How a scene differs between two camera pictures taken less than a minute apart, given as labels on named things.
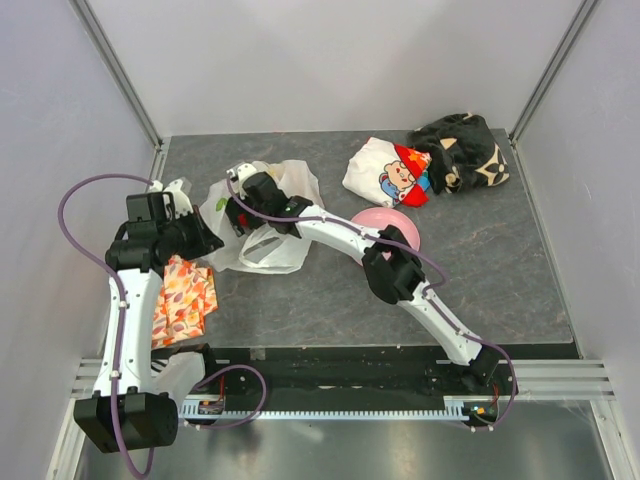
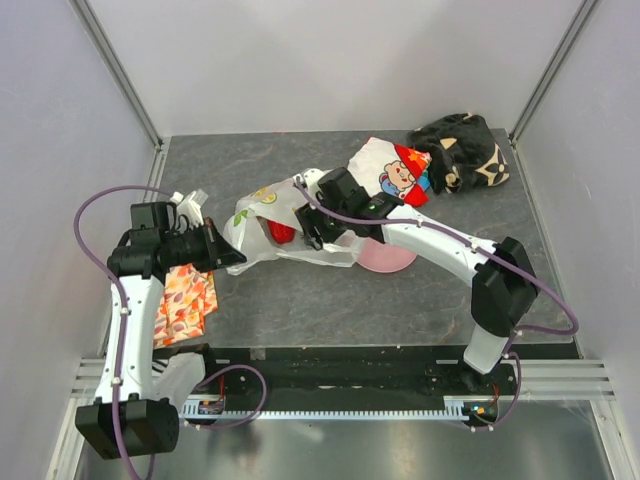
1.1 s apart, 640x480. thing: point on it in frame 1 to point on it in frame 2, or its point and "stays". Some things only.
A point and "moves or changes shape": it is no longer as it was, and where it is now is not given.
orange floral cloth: x=186 y=294 stays
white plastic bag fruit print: x=262 y=250 moves or changes shape
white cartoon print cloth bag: x=389 y=174 stays
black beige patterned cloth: x=462 y=151 stays
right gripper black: x=234 y=219 to x=308 y=219
